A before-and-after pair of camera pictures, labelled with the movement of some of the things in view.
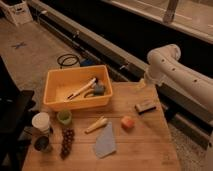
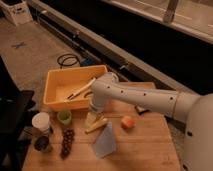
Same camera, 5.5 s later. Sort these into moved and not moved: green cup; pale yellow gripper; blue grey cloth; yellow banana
Moved: pale yellow gripper
Not moved: blue grey cloth; green cup; yellow banana
